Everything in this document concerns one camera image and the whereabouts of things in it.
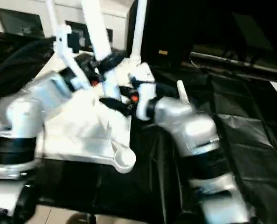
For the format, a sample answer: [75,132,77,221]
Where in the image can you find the white plastic table top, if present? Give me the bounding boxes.
[0,48,137,175]

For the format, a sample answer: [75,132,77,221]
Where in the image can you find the black case with gold label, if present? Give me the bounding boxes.
[142,0,193,69]

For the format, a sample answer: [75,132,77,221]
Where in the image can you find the white glass-door cabinet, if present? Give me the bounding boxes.
[0,0,132,51]

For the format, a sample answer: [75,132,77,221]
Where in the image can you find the dark metal rod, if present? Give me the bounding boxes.
[190,51,277,76]

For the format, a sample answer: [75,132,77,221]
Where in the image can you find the grey left robot foot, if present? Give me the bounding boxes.
[68,211,97,224]

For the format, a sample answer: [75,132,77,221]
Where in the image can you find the black work mat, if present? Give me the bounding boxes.
[0,31,277,224]

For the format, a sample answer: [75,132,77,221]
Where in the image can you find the black left wrist camera cable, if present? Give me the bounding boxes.
[0,36,59,75]

